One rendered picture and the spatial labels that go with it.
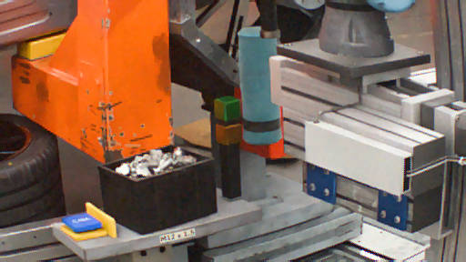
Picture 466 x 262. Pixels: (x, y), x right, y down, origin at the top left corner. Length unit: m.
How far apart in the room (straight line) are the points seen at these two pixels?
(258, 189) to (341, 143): 1.17
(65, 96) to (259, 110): 0.46
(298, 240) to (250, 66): 0.57
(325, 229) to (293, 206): 0.11
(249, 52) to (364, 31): 0.64
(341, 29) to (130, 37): 0.54
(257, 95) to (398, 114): 0.76
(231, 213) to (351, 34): 0.52
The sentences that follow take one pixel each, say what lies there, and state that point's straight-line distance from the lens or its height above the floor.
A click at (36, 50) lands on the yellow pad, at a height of 0.71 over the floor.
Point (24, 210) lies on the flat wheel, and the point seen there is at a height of 0.39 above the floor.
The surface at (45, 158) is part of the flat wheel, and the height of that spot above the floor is 0.49.
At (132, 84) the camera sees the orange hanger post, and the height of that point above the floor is 0.69.
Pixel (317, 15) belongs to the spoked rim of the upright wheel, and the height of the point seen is 0.71.
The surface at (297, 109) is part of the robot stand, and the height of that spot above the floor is 0.69.
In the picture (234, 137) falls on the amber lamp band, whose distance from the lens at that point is 2.37.
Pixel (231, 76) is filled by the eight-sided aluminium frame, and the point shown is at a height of 0.61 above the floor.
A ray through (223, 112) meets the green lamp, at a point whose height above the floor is 0.64.
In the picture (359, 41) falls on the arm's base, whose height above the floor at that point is 0.85.
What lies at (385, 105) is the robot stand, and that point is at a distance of 1.95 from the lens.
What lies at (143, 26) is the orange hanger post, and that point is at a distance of 2.39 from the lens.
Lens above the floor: 1.27
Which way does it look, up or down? 17 degrees down
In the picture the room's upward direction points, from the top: 3 degrees counter-clockwise
